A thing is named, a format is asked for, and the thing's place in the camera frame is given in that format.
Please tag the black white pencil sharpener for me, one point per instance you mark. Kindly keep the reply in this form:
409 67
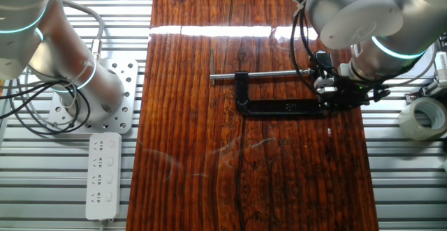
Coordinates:
324 61

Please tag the clear tape roll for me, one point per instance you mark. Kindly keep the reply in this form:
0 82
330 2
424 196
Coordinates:
412 123

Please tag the black keyboard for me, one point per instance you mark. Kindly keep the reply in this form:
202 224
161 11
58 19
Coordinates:
444 40

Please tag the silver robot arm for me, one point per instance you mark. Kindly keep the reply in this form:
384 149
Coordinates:
363 14

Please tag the white power strip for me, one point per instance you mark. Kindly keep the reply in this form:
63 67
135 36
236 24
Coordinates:
103 175

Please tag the small metal clip tool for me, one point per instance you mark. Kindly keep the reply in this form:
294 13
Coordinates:
427 91

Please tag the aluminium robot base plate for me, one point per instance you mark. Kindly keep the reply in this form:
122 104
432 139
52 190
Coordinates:
127 70

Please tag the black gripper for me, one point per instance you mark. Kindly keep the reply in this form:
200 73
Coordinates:
351 95

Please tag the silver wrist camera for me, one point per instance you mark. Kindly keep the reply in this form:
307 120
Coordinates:
345 70

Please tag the brown wooden board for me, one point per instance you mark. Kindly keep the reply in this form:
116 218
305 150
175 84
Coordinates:
195 189

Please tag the black C-clamp with steel screw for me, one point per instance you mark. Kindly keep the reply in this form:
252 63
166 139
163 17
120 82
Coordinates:
279 107

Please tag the silver handheld device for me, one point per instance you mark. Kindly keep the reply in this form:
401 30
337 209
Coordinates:
441 67

